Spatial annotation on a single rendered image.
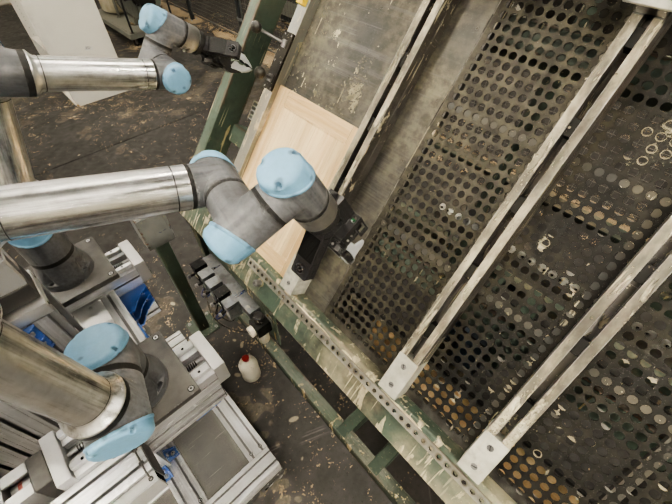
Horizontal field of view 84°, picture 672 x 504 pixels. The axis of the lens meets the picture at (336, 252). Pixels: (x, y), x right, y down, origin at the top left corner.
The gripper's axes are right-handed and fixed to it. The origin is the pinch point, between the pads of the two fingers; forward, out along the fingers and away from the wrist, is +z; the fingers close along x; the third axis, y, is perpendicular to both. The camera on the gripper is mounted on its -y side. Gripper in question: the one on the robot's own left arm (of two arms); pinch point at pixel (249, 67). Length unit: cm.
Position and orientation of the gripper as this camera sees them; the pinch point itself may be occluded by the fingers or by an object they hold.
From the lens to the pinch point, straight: 147.0
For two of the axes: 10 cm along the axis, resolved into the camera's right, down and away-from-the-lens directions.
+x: -2.0, 9.7, 1.3
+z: 5.9, 0.1, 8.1
